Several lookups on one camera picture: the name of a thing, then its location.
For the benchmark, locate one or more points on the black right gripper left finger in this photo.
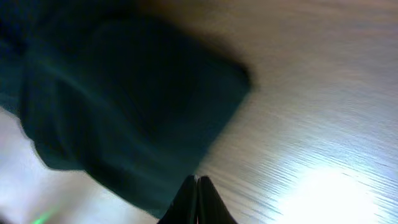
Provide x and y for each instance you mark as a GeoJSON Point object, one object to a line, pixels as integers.
{"type": "Point", "coordinates": [183, 209]}

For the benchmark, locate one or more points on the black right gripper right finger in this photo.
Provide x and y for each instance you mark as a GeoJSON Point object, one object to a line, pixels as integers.
{"type": "Point", "coordinates": [211, 208]}

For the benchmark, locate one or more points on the black polo shirt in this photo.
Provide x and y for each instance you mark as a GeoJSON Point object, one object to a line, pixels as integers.
{"type": "Point", "coordinates": [130, 99]}

